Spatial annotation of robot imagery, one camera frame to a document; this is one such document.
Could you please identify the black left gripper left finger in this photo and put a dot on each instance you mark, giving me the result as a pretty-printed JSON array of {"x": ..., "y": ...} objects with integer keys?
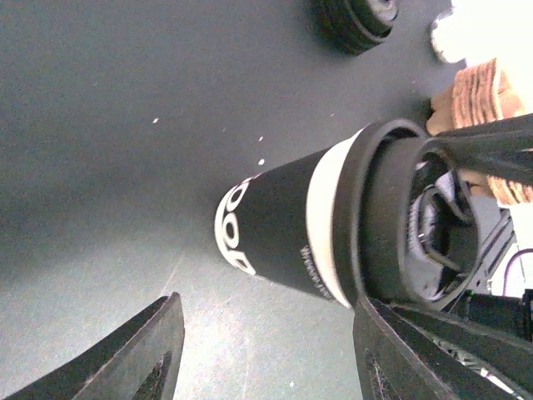
[{"x": 139, "y": 360}]

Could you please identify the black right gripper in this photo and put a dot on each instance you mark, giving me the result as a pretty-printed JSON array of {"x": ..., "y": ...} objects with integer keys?
[{"x": 495, "y": 308}]

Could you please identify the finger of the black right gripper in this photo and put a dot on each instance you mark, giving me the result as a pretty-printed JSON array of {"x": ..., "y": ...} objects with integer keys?
[{"x": 502, "y": 148}]

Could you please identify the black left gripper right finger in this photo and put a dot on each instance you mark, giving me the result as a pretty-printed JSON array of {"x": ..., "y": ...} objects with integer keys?
[{"x": 416, "y": 358}]

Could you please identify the glass of wrapped stirrers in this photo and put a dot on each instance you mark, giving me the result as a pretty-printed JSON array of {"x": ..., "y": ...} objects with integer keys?
[{"x": 477, "y": 31}]

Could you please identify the tall black lid stack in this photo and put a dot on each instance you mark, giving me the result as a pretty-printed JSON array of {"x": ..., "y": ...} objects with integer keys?
[{"x": 355, "y": 26}]

